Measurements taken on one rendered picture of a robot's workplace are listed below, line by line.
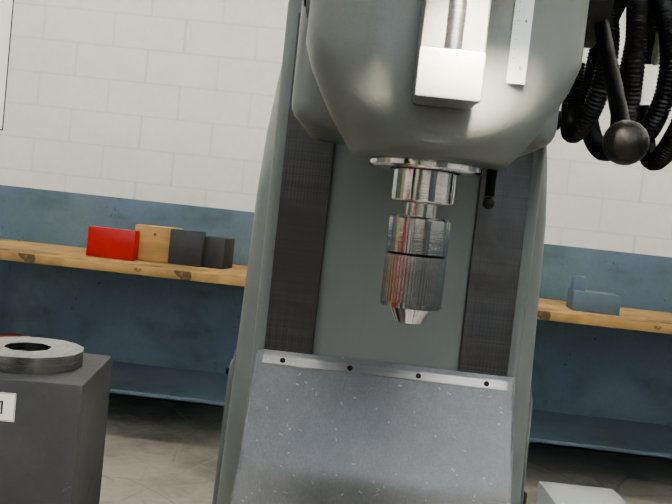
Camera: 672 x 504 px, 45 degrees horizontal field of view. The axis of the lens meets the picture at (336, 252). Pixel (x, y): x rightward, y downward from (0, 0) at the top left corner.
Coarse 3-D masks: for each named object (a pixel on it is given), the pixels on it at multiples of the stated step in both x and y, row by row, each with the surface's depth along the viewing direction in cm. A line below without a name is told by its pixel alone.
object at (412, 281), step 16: (400, 240) 59; (416, 240) 59; (432, 240) 59; (448, 240) 60; (400, 256) 59; (416, 256) 59; (432, 256) 59; (384, 272) 61; (400, 272) 59; (416, 272) 59; (432, 272) 59; (384, 288) 61; (400, 288) 59; (416, 288) 59; (432, 288) 59; (384, 304) 60; (400, 304) 59; (416, 304) 59; (432, 304) 60
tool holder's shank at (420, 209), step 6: (408, 204) 61; (414, 204) 60; (420, 204) 60; (426, 204) 60; (432, 204) 60; (438, 204) 60; (408, 210) 60; (414, 210) 60; (420, 210) 60; (426, 210) 60; (432, 210) 60; (420, 216) 60; (426, 216) 60; (432, 216) 60
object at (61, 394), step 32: (0, 352) 63; (32, 352) 65; (64, 352) 66; (0, 384) 61; (32, 384) 61; (64, 384) 61; (96, 384) 66; (0, 416) 61; (32, 416) 61; (64, 416) 61; (96, 416) 68; (0, 448) 61; (32, 448) 61; (64, 448) 61; (96, 448) 69; (0, 480) 61; (32, 480) 61; (64, 480) 62; (96, 480) 71
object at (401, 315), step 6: (390, 306) 61; (396, 312) 60; (402, 312) 60; (408, 312) 60; (414, 312) 60; (420, 312) 60; (426, 312) 60; (396, 318) 61; (402, 318) 60; (408, 318) 60; (414, 318) 60; (420, 318) 60
